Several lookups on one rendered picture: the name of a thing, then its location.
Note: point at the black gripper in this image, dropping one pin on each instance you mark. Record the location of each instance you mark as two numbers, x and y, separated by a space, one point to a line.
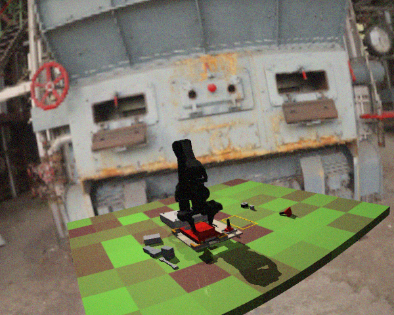
187 216

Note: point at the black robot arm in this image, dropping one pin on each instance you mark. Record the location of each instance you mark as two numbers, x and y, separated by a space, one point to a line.
191 183

